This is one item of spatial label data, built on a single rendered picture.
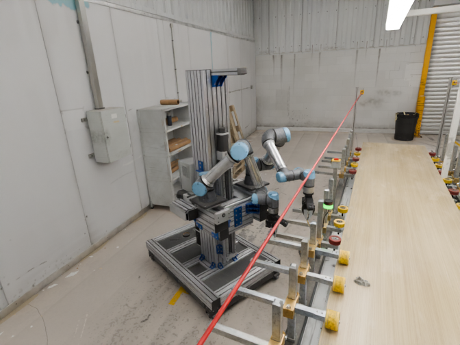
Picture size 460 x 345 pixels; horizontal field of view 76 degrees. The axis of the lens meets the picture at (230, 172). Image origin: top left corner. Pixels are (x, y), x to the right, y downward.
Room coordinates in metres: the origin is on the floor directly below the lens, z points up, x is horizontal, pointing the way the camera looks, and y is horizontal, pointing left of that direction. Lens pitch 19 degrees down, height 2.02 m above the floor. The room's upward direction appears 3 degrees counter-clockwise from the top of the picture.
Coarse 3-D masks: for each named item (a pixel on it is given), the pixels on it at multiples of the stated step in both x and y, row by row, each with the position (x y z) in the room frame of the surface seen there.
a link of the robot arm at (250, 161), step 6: (252, 150) 2.07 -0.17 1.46; (246, 156) 2.04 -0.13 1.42; (252, 156) 2.06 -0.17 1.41; (246, 162) 2.05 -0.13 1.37; (252, 162) 2.04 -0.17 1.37; (252, 168) 2.04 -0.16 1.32; (252, 174) 2.04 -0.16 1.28; (258, 174) 2.04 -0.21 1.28; (252, 180) 2.06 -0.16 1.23; (258, 180) 2.03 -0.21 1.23; (258, 186) 2.03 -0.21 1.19; (264, 186) 2.05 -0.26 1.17
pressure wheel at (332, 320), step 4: (328, 312) 1.01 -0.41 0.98; (332, 312) 1.01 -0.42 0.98; (336, 312) 1.01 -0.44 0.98; (328, 316) 1.00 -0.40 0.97; (332, 316) 1.00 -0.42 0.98; (336, 316) 0.99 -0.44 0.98; (328, 320) 0.99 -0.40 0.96; (332, 320) 0.98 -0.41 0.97; (336, 320) 0.98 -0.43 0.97; (324, 324) 0.99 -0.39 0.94; (328, 324) 0.98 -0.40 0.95; (332, 324) 0.97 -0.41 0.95; (336, 324) 0.97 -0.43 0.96; (328, 328) 0.98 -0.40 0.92; (332, 328) 0.97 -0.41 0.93; (336, 328) 0.97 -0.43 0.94
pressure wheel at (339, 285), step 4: (336, 276) 1.25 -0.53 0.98; (336, 280) 1.22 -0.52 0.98; (340, 280) 1.22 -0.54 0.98; (344, 280) 1.22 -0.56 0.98; (336, 284) 1.21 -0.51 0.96; (340, 284) 1.20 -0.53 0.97; (344, 284) 1.20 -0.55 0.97; (336, 288) 1.20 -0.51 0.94; (340, 288) 1.19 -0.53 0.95; (340, 292) 1.20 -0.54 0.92
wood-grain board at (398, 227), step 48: (384, 144) 4.08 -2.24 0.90; (384, 192) 2.43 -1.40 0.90; (432, 192) 2.38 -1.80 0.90; (384, 240) 1.67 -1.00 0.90; (432, 240) 1.64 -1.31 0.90; (384, 288) 1.23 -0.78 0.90; (432, 288) 1.22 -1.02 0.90; (336, 336) 0.96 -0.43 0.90; (384, 336) 0.95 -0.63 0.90; (432, 336) 0.94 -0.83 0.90
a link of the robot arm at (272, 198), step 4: (268, 192) 1.93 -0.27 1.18; (272, 192) 1.91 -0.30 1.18; (276, 192) 1.91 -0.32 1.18; (268, 196) 1.90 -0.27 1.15; (272, 196) 1.88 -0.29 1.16; (276, 196) 1.88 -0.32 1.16; (268, 200) 1.89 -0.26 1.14; (272, 200) 1.88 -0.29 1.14; (276, 200) 1.88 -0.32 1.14; (268, 204) 1.89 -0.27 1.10; (272, 204) 1.88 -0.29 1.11; (276, 204) 1.88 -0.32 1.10; (272, 208) 1.88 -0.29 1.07; (276, 208) 1.88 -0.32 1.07
